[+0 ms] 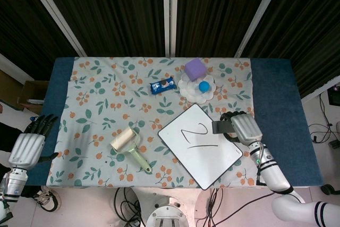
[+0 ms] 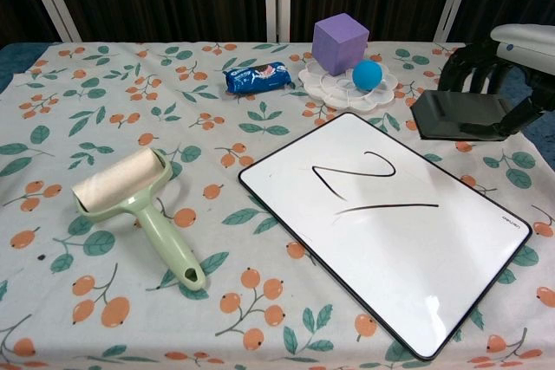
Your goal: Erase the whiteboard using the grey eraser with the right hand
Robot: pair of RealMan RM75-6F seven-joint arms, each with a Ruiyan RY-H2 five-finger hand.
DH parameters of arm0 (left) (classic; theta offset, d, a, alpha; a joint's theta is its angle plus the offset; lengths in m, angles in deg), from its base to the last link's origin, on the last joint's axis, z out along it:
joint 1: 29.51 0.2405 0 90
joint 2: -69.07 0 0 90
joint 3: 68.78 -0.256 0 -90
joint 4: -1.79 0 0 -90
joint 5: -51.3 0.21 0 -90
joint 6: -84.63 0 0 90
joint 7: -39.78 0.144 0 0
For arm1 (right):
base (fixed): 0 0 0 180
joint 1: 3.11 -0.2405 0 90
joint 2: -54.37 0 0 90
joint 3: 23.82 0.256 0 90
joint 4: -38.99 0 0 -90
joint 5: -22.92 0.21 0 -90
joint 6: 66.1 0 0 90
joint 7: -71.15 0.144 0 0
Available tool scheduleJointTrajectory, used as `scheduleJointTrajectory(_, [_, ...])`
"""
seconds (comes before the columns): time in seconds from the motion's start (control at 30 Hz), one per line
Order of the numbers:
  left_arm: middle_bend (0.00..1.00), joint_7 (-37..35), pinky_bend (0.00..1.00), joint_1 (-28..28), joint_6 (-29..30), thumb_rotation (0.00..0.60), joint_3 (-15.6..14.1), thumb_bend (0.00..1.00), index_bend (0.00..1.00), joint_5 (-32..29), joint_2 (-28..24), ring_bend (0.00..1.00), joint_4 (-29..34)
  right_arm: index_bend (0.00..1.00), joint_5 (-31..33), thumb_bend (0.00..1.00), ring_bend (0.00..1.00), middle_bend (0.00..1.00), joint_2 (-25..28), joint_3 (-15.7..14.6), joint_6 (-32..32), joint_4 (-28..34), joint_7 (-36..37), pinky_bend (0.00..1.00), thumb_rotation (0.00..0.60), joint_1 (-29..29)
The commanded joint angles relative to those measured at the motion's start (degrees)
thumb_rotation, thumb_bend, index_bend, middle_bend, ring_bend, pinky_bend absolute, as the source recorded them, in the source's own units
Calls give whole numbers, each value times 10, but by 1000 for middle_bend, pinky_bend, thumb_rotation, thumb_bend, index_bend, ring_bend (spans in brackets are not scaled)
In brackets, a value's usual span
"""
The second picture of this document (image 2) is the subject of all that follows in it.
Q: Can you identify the purple foam cube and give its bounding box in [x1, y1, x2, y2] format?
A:
[312, 12, 370, 77]

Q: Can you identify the small whiteboard black frame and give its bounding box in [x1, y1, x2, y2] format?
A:
[238, 112, 533, 361]

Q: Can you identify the white flower-shaped paint palette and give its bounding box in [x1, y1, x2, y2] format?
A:
[297, 59, 398, 114]

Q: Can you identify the blue cookie packet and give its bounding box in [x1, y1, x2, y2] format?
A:
[223, 60, 294, 95]

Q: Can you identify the grey board eraser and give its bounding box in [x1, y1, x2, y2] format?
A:
[409, 88, 515, 142]

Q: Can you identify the green lint roller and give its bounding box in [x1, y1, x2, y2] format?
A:
[70, 146, 206, 291]

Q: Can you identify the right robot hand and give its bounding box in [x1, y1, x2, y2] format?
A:
[437, 23, 555, 141]

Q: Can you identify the floral tablecloth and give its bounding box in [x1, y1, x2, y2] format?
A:
[0, 42, 555, 370]

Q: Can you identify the blue ball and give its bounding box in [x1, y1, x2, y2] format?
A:
[351, 60, 385, 93]

